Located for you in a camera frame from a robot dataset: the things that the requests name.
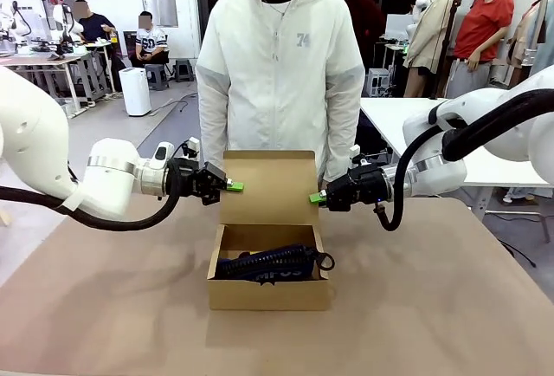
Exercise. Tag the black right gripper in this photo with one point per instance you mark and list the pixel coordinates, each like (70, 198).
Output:
(368, 185)

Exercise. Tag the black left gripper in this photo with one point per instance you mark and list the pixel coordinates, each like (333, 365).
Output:
(188, 179)

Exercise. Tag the brown cardboard box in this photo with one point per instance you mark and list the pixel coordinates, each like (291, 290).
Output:
(268, 202)

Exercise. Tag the navy CAMPUS pencil case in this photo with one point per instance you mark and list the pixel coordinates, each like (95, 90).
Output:
(268, 263)

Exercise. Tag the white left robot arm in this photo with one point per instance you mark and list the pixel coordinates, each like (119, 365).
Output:
(39, 142)

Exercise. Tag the person's left hand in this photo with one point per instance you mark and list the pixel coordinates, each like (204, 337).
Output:
(324, 184)

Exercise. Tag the white side table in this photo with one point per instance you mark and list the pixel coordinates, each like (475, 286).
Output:
(389, 120)

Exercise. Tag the white plastic crate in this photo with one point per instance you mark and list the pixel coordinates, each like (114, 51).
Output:
(377, 83)

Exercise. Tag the person in white jacket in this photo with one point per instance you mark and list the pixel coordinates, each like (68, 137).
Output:
(277, 81)

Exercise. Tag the grey stool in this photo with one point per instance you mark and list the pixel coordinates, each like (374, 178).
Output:
(182, 70)
(156, 77)

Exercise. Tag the white air purifier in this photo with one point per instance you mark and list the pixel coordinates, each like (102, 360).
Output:
(135, 92)

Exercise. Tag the seated person in white jersey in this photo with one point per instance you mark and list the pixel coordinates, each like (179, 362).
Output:
(149, 42)

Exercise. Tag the mannequin in dark red top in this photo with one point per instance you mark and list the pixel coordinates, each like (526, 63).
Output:
(365, 16)

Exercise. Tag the mannequin in beige coat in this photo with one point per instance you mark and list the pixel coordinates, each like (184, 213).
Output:
(428, 34)

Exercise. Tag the person in dark navy shirt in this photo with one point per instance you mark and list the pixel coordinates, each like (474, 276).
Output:
(93, 25)

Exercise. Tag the background work desk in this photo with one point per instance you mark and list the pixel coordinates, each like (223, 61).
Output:
(47, 64)

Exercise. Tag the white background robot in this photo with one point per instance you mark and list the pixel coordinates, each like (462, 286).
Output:
(64, 16)

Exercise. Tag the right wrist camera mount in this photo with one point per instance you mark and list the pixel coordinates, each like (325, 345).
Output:
(357, 155)

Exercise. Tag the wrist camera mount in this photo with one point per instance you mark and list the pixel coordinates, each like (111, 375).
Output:
(191, 147)
(357, 155)

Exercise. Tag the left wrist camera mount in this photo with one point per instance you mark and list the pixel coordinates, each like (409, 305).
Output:
(191, 147)

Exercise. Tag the grey wall panel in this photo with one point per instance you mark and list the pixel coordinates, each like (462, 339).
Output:
(159, 2)

